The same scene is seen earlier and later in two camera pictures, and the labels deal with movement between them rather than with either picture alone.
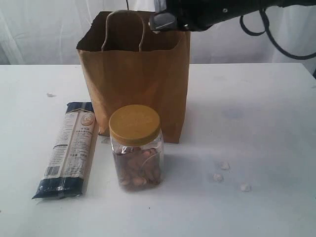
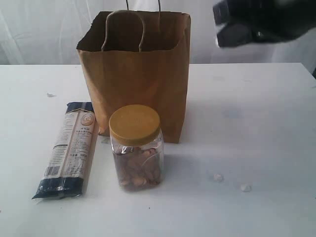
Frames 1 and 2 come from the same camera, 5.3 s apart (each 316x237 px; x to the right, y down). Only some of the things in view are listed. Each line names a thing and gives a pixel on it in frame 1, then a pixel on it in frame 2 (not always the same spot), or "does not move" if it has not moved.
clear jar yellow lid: (138, 147) does not move
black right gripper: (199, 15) → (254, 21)
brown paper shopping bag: (125, 62) does not move
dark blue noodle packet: (71, 152) does not move
